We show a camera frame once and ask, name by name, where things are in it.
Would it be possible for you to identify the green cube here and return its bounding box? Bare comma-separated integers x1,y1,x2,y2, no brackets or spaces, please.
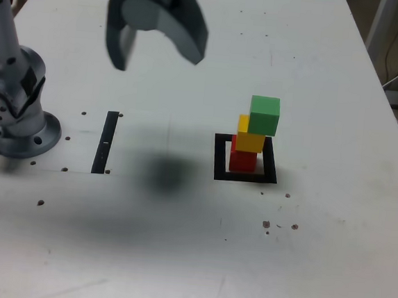
247,94,281,137

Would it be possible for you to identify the yellow cube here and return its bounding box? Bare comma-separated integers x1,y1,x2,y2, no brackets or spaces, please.
235,113,268,154

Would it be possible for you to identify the red cube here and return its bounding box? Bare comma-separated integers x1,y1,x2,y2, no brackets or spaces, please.
228,135,259,175

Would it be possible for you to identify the black tape square outline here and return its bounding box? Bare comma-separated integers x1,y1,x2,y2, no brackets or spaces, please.
210,131,281,185

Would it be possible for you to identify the black tape strip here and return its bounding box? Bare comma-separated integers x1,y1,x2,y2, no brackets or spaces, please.
90,109,120,176

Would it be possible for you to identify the white frame post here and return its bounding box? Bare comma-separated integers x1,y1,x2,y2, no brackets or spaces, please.
363,0,389,58

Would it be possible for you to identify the black hanging cable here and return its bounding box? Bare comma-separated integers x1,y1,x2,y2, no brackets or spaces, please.
382,0,398,85

